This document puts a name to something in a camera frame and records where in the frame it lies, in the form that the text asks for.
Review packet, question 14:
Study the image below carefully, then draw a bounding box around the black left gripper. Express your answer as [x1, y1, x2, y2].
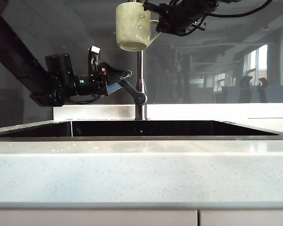
[92, 61, 133, 97]

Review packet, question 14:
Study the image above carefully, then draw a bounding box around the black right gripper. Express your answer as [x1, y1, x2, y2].
[142, 0, 207, 37]

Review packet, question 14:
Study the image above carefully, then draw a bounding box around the steel faucet lever handle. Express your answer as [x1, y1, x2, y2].
[117, 79, 148, 106]

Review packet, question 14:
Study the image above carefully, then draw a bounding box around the cream ceramic mug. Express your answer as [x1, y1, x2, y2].
[115, 1, 162, 52]

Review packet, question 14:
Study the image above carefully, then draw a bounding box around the brushed steel faucet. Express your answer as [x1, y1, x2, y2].
[128, 0, 149, 121]

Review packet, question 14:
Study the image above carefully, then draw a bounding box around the black sink basin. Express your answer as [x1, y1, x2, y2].
[0, 120, 283, 142]

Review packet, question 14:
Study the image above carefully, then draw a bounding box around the white raised counter ledge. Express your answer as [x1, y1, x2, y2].
[53, 103, 283, 123]

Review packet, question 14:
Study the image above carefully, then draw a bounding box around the grey cabinet door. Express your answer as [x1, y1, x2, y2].
[0, 210, 199, 226]
[200, 210, 283, 226]

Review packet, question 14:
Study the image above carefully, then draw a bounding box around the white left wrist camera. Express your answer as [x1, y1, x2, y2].
[88, 45, 101, 71]

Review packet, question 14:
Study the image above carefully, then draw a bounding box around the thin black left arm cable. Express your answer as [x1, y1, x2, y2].
[66, 94, 102, 105]

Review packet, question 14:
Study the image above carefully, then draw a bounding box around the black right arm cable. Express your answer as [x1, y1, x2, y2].
[207, 0, 274, 19]

